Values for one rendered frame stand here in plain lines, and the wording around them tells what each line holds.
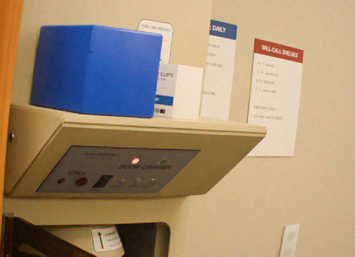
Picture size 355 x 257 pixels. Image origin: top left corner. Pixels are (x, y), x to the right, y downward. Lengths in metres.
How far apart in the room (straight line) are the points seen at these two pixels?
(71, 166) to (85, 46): 0.13
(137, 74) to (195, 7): 0.24
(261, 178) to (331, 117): 0.35
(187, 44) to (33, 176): 0.32
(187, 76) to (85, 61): 0.17
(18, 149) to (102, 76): 0.12
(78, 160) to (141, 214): 0.21
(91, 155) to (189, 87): 0.16
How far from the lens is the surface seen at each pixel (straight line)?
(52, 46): 0.81
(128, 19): 0.93
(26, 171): 0.79
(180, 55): 1.00
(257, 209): 1.89
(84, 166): 0.82
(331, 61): 2.09
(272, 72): 1.86
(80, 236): 0.96
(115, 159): 0.83
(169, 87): 0.88
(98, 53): 0.76
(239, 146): 0.95
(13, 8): 0.72
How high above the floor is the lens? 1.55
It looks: 3 degrees down
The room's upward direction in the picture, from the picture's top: 7 degrees clockwise
